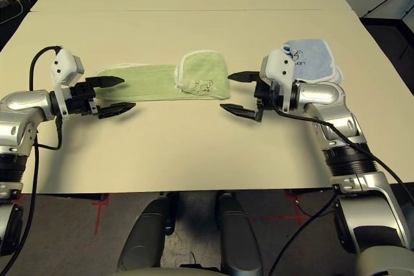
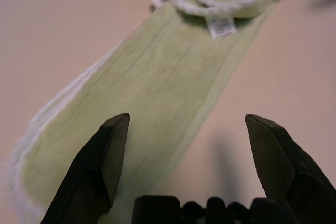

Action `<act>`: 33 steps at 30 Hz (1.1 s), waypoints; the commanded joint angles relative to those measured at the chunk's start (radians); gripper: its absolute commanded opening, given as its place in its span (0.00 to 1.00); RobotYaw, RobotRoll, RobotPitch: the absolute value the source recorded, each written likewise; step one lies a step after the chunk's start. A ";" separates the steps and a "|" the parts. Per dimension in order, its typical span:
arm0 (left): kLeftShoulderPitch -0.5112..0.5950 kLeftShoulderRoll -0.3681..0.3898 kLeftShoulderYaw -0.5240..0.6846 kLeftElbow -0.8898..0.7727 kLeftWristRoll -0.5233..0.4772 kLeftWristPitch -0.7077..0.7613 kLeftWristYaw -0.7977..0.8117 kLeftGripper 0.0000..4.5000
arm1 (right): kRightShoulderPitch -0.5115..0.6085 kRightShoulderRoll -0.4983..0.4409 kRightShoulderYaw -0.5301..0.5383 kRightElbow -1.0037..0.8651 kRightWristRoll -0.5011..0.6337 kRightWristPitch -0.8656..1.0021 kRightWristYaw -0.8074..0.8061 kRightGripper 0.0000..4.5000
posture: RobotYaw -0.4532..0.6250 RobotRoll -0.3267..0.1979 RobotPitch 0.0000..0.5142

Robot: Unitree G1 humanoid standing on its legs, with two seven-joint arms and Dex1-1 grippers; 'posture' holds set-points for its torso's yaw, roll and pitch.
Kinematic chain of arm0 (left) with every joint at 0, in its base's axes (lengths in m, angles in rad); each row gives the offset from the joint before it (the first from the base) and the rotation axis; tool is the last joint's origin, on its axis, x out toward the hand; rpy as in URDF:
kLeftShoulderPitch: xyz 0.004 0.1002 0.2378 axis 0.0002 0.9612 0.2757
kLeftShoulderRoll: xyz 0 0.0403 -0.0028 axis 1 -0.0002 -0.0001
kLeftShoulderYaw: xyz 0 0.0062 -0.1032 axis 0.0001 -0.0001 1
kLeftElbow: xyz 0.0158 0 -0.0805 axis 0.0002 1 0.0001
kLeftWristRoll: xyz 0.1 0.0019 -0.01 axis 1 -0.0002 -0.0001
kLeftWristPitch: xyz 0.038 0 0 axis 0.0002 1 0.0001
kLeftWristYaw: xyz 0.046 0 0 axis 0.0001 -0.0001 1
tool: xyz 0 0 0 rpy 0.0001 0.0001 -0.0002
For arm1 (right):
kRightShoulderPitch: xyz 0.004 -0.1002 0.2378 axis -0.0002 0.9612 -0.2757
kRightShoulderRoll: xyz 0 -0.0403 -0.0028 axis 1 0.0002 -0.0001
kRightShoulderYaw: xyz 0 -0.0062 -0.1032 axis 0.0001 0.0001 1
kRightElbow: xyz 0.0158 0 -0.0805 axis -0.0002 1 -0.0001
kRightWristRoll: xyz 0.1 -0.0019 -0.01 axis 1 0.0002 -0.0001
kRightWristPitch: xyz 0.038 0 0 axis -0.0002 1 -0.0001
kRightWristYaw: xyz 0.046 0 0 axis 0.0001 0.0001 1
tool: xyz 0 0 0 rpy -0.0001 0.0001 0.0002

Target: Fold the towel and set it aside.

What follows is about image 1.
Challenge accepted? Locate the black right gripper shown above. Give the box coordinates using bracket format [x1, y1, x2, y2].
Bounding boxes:
[219, 71, 284, 124]

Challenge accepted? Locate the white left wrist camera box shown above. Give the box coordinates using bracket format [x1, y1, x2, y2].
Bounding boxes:
[50, 48, 85, 117]

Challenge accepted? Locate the black side table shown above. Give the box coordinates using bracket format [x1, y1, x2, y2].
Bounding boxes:
[359, 12, 414, 63]

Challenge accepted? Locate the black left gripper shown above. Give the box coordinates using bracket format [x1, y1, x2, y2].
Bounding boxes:
[66, 76, 136, 120]

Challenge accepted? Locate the folded blue towel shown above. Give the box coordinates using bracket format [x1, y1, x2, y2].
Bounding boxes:
[283, 39, 343, 85]

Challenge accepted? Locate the thin black floor cable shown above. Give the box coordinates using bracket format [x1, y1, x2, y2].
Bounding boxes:
[296, 200, 334, 218]

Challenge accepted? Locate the grey left robot leg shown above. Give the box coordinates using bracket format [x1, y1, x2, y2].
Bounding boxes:
[116, 198, 169, 273]

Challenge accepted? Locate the thin white cable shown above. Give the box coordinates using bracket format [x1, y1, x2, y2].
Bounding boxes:
[0, 0, 23, 25]

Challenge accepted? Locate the green towel white trim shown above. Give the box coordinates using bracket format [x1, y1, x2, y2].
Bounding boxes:
[93, 48, 231, 101]

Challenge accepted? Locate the grey robot leg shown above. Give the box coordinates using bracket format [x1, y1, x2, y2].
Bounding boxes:
[116, 198, 169, 273]
[215, 193, 263, 276]

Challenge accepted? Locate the black table foot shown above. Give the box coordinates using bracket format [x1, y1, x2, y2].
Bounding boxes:
[38, 193, 109, 202]
[286, 188, 334, 196]

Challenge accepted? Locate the grey right robot leg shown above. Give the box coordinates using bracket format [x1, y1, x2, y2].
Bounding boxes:
[215, 193, 263, 276]

